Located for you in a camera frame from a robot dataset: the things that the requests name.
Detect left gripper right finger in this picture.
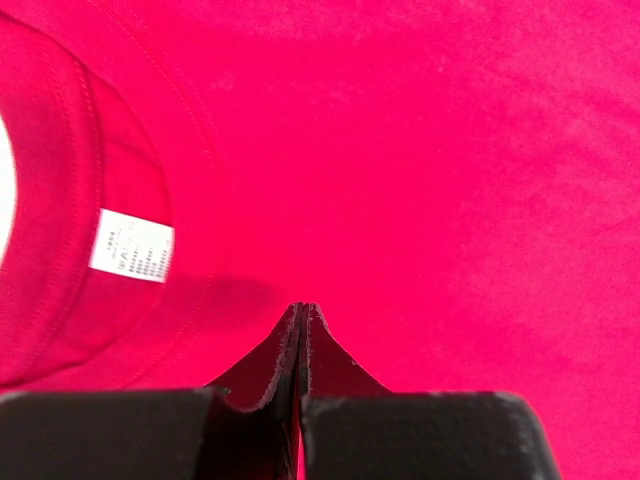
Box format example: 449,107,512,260
298,303,560,479

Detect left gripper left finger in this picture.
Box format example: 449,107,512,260
1,303,303,479

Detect crimson pink t shirt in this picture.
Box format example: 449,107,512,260
1,1,639,479

